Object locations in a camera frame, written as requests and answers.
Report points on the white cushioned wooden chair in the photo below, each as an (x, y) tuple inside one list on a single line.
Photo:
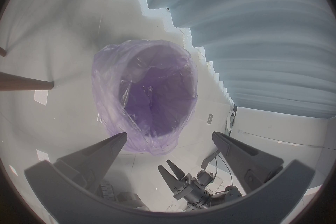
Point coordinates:
[(26, 81)]

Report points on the white and grey floor tray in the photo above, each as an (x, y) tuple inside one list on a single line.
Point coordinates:
[(231, 120)]

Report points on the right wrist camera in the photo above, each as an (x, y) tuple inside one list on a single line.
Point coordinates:
[(205, 177)]

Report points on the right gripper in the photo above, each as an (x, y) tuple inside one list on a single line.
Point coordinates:
[(191, 192)]

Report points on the pale blue curtain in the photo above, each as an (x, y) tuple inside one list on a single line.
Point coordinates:
[(262, 34)]

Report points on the purple plastic bag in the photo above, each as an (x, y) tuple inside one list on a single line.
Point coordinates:
[(110, 102)]

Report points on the white trash bin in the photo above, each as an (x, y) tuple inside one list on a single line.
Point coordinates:
[(168, 60)]

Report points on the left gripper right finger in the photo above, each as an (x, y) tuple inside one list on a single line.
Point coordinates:
[(246, 162)]

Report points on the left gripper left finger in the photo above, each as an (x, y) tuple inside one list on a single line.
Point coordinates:
[(99, 162)]

